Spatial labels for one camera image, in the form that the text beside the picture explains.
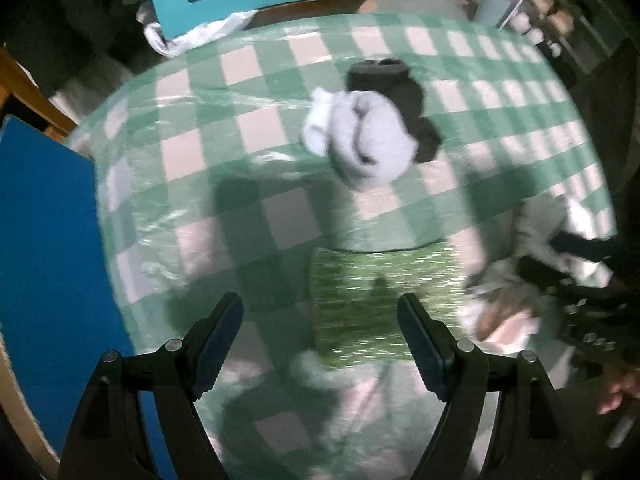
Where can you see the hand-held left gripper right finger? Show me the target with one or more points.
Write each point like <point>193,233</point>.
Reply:
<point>425,350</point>

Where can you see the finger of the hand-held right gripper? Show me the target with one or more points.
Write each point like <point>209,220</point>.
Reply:
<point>575,245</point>
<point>540,270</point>

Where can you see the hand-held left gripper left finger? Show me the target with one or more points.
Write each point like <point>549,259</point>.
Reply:
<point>220,350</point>

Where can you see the white patterned cloth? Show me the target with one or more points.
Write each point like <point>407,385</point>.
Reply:
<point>530,220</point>

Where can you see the green glittery cloth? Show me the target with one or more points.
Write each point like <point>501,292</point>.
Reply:
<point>360,300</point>

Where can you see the blue cardboard box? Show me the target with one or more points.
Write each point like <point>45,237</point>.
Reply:
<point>50,260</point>

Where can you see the grey socks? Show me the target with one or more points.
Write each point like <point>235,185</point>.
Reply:
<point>370,145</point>

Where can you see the black knit sock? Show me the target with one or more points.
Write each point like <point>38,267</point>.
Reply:
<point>400,95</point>

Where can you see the person's right hand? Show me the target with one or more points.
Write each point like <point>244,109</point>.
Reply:
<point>617,395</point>

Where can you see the white shoe rack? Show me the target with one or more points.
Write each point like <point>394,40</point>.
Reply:
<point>590,35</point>

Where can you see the green white checkered cloth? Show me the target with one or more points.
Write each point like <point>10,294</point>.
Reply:
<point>250,125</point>

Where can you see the group of shoes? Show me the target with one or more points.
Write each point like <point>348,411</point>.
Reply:
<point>550,10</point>

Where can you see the light blue bin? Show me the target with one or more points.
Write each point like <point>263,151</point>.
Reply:
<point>495,7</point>

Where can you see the white plastic bag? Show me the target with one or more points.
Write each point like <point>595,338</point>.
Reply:
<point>200,35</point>

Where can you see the black hanging jacket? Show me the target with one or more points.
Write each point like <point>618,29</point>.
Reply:
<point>75,20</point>

